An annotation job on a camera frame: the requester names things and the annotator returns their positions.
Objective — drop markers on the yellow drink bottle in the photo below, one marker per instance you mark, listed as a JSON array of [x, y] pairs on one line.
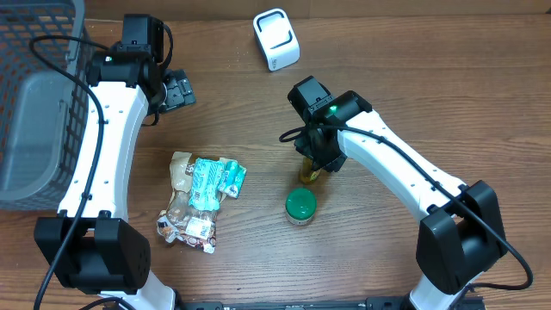
[[307, 173]]

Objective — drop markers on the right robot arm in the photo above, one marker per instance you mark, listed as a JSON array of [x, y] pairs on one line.
[[460, 225]]

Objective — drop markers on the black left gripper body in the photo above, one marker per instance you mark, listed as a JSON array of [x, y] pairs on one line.
[[179, 93]]

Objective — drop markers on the white barcode scanner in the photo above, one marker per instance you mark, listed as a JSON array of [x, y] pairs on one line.
[[276, 38]]

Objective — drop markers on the dark grey plastic basket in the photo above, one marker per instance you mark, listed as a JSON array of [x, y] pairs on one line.
[[43, 113]]

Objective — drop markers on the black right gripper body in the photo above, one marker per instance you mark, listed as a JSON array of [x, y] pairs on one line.
[[325, 153]]

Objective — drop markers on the green lidded cup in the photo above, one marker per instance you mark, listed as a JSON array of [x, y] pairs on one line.
[[300, 206]]

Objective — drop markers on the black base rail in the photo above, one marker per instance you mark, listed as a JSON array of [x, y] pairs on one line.
[[372, 303]]

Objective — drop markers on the teal tissue pack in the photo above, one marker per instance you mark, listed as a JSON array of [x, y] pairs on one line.
[[232, 179]]

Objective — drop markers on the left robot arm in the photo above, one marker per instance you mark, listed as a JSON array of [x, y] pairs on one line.
[[89, 243]]

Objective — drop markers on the teal wet wipes pack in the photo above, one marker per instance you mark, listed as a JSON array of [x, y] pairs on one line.
[[206, 179]]

